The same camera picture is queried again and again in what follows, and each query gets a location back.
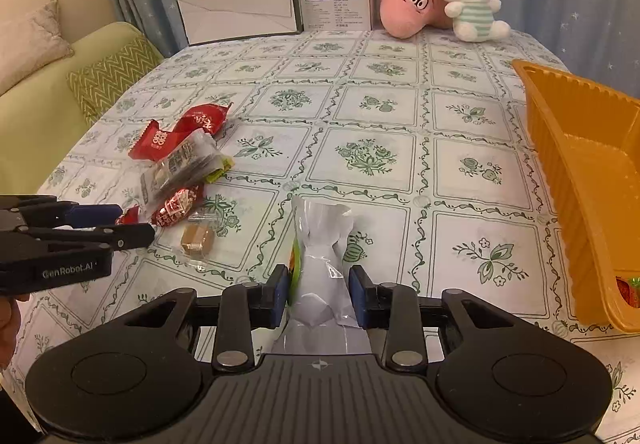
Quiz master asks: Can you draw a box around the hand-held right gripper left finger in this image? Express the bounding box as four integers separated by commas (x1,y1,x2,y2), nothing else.
124,266,291,373

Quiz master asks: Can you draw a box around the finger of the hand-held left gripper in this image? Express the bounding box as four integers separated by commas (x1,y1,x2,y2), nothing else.
0,222,156,256
0,195,124,231

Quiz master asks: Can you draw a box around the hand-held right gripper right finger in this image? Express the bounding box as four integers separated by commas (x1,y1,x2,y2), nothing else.
349,266,518,373

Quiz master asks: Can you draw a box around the white snack packet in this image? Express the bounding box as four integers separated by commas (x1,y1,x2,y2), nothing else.
272,195,374,358

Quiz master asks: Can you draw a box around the orange plastic tray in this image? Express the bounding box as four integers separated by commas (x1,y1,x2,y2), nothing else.
511,59,640,336

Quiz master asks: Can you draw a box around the person's left hand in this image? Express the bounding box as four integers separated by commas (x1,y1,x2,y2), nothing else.
0,295,22,371

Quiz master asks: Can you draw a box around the small red candy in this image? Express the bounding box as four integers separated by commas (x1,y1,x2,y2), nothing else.
115,204,141,226

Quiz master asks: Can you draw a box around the red white patterned packet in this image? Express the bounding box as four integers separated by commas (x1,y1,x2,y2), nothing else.
152,184,205,229

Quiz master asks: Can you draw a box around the caramel candy in clear wrapper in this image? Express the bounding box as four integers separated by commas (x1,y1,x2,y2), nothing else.
179,210,222,266

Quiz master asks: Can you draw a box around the clear dark snack packet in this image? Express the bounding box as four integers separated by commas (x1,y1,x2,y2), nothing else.
140,128,222,220

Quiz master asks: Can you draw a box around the red packet with white print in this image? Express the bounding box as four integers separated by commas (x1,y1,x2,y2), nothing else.
127,120,189,161

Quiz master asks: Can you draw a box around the green covered sofa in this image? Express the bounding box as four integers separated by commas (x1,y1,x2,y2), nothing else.
0,21,166,198

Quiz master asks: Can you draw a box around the green zigzag pillow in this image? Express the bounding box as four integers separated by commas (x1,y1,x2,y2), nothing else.
66,34,165,128

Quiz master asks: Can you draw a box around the large red snack packet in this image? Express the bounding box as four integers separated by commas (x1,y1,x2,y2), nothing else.
172,102,232,138

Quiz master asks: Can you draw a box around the beige pillow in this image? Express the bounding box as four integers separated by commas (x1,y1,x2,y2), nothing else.
0,0,75,98

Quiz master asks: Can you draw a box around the floral tablecloth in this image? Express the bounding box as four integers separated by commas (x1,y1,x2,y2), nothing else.
0,26,640,444

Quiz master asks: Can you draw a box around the white box with green rim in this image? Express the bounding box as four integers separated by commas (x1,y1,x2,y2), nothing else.
175,0,305,47

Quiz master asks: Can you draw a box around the red wrapped snack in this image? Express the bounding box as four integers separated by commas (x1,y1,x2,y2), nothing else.
615,275,640,311

